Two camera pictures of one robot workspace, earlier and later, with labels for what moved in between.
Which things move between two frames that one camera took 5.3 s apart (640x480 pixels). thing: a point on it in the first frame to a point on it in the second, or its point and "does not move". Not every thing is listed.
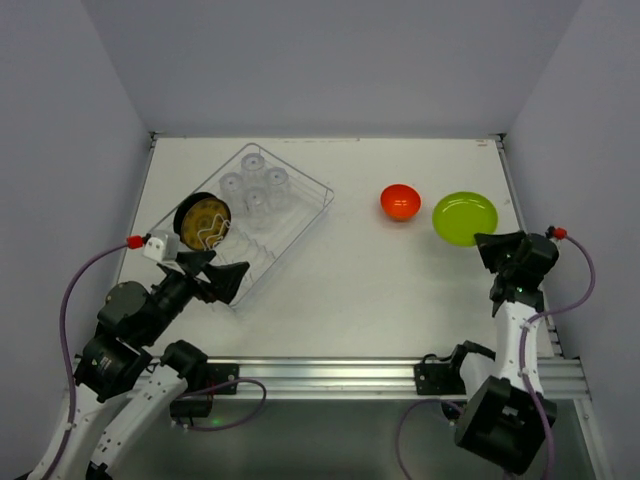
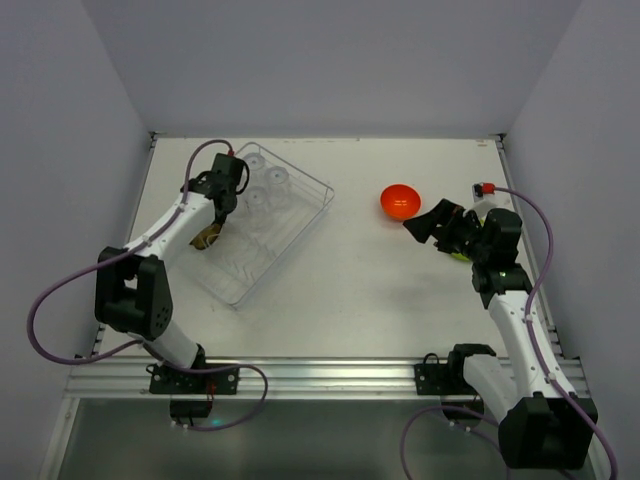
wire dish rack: [272, 204] does not move
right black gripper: [507, 261] to [447, 228]
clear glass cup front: [255, 200] does not move
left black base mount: [203, 382] does not move
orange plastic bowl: [400, 202] does not move
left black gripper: [198, 278] to [220, 211]
